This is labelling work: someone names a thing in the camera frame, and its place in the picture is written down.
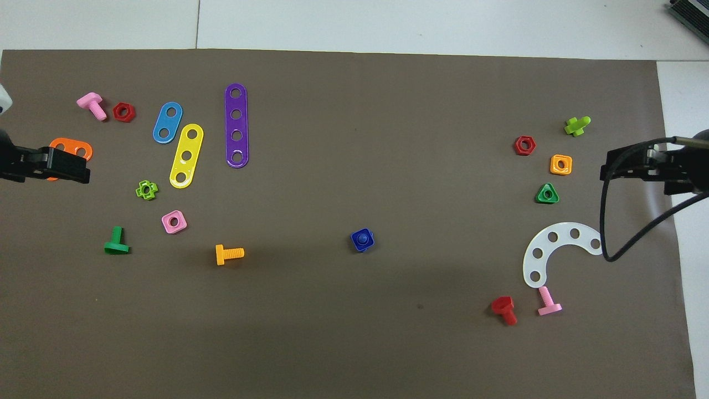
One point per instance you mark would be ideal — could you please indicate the yellow three-hole plastic strip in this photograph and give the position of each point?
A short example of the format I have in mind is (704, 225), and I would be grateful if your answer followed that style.
(189, 145)

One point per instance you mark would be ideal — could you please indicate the white curved five-hole plate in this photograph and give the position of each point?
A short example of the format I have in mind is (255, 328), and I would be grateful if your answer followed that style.
(563, 233)

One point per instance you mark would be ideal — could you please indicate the orange heart-shaped plastic plate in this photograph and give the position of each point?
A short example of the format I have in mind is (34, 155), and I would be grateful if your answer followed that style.
(71, 144)

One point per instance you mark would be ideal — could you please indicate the red hexagonal plastic nut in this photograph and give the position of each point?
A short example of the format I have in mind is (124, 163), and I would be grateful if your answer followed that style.
(117, 112)
(517, 146)

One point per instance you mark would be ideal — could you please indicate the orange plastic toy bolt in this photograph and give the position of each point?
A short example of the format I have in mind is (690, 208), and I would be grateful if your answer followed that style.
(220, 255)

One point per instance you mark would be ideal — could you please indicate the green triangular plastic nut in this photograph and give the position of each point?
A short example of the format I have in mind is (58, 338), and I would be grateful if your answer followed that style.
(540, 199)

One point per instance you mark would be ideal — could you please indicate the pink plastic toy bolt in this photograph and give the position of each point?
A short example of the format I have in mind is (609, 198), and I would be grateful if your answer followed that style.
(545, 296)
(91, 104)

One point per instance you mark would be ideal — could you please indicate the blue two-hole plastic strip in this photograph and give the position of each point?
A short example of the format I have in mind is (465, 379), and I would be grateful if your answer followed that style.
(168, 122)

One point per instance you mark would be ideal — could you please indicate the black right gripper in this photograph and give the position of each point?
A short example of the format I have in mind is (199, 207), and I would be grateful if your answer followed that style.
(678, 166)

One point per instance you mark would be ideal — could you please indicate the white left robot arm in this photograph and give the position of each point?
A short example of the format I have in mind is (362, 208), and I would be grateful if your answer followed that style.
(3, 100)

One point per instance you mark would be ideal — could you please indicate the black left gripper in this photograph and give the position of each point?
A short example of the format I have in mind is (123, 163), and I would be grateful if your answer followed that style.
(25, 163)

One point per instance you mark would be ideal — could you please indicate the green cross-shaped plastic nut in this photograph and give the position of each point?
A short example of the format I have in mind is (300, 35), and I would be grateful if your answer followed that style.
(140, 191)

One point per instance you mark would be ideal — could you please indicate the brown paper table mat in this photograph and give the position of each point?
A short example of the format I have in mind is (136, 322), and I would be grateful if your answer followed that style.
(332, 166)

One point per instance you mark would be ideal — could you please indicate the pink square plastic nut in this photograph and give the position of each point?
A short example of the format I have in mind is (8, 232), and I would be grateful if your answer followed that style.
(180, 228)

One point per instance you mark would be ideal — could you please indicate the red plastic toy bolt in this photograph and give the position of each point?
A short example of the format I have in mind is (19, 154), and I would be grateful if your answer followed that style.
(503, 305)

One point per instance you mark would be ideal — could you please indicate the lime green plastic toy bolt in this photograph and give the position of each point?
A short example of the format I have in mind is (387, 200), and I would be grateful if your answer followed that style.
(576, 127)

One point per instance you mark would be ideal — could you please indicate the dark green plastic toy bolt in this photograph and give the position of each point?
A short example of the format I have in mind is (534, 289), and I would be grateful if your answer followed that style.
(117, 235)

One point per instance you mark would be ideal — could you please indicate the blue plastic toy bolt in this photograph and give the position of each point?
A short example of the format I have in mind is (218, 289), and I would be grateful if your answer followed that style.
(362, 238)

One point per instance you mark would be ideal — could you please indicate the blue square plastic nut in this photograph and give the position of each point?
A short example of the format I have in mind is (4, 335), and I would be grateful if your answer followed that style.
(370, 243)

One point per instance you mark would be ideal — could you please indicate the orange square plastic nut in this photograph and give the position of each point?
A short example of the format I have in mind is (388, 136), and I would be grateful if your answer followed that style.
(554, 169)

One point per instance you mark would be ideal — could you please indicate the grey electronic power unit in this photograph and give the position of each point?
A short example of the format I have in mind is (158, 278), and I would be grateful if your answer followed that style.
(692, 14)

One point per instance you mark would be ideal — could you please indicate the purple four-hole plastic strip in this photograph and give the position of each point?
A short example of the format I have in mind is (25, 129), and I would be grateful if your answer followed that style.
(236, 125)

